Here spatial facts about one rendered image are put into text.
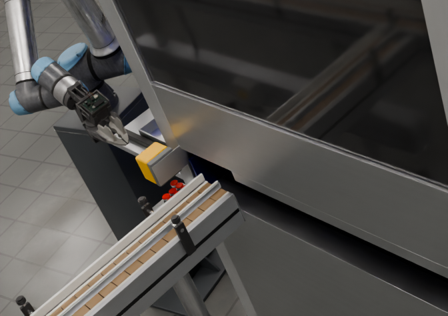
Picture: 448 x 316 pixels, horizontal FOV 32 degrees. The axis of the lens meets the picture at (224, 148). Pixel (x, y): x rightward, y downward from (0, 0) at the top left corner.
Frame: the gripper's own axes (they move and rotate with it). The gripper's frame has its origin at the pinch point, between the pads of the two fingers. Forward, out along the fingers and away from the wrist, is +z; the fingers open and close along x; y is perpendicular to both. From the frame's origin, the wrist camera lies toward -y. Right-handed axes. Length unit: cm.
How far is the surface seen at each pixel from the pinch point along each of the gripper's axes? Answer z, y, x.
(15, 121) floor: -188, -200, 43
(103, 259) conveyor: 24.9, 5.4, -26.8
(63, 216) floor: -87, -153, 11
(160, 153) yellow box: 13.8, 7.8, 1.0
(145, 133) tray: -8.2, -15.3, 12.4
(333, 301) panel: 66, -5, 6
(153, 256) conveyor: 32.5, 5.5, -18.3
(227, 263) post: 30.6, -33.8, 5.8
